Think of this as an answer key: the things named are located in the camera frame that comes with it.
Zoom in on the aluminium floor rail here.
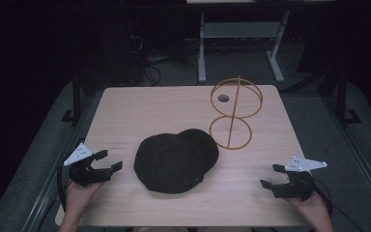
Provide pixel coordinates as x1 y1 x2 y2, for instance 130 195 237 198
321 95 371 224
21 93 95 232

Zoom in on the person's right hand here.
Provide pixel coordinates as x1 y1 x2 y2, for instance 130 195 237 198
285 192 332 227

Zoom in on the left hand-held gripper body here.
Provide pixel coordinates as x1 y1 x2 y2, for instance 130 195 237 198
63 142 114 189

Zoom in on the black hat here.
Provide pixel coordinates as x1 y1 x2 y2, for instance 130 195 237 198
133 128 220 195

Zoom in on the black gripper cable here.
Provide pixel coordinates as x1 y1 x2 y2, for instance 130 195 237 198
56 163 75 212
314 177 365 232

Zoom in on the bundle of floor cables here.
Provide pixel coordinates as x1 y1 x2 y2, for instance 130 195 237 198
128 34 201 87

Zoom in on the white metal desk frame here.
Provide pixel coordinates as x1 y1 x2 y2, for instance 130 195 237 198
197 9 292 84

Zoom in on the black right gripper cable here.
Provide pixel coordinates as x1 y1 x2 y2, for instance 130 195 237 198
314 177 365 232

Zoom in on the black metal stand post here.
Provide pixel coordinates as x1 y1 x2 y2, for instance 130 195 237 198
335 62 363 126
61 68 83 127

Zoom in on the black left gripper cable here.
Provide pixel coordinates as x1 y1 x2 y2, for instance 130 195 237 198
56 163 75 212

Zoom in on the person's left hand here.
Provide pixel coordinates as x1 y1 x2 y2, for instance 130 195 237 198
64 182 104 220

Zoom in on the orange wire hat rack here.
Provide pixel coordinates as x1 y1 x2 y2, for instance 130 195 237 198
209 75 264 151

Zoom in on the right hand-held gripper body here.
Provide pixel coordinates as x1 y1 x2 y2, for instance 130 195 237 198
271 156 328 201

